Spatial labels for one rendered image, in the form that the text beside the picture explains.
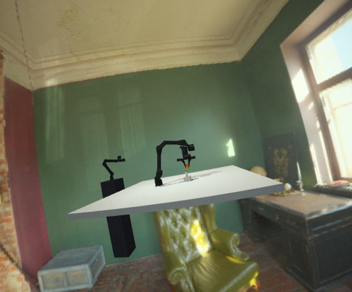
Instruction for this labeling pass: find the cream square block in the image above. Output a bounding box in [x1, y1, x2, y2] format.
[183, 176, 192, 182]

